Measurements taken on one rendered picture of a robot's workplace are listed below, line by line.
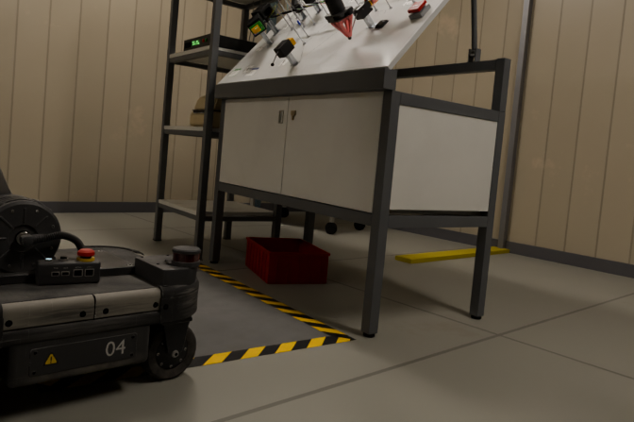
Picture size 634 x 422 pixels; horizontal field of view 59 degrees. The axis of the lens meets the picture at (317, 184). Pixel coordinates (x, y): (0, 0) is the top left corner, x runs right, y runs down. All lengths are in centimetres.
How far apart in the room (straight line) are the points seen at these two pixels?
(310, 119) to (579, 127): 235
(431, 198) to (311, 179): 45
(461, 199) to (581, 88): 216
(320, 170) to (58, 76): 265
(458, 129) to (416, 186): 28
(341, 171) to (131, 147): 278
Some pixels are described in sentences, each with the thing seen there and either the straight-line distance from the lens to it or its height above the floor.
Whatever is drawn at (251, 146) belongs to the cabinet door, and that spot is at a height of 58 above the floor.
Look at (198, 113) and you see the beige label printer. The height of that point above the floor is 73.
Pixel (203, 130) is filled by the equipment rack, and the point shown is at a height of 64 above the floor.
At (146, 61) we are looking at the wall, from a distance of 457.
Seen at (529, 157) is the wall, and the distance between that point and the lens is 419.
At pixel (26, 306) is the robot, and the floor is 23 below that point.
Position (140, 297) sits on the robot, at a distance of 132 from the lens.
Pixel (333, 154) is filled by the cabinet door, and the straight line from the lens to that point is 199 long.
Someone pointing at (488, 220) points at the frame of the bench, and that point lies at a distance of 222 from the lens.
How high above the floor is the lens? 58
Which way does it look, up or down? 3 degrees down
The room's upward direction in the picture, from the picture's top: 5 degrees clockwise
